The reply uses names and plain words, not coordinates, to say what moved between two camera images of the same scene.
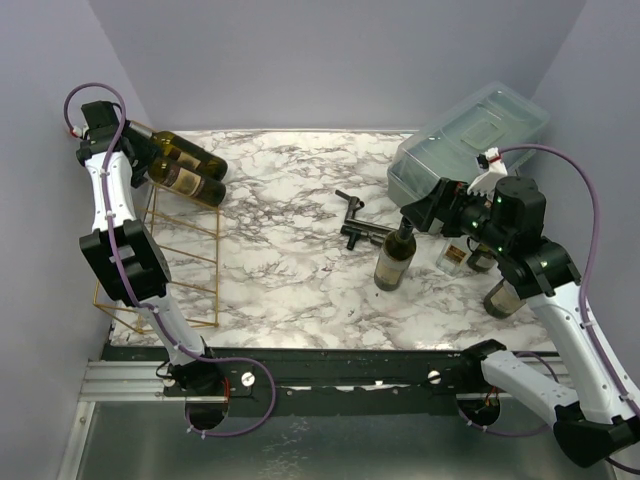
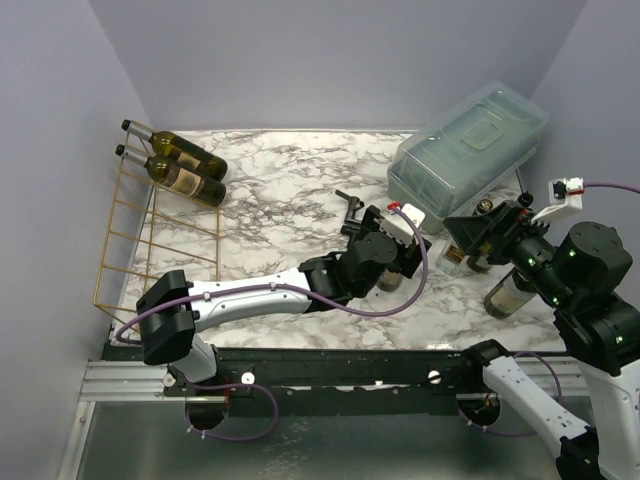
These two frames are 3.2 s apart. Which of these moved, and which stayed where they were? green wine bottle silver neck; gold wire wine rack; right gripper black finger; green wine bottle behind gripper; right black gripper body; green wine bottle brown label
Moved: right black gripper body; right gripper black finger
Stayed: green wine bottle brown label; green wine bottle behind gripper; gold wire wine rack; green wine bottle silver neck
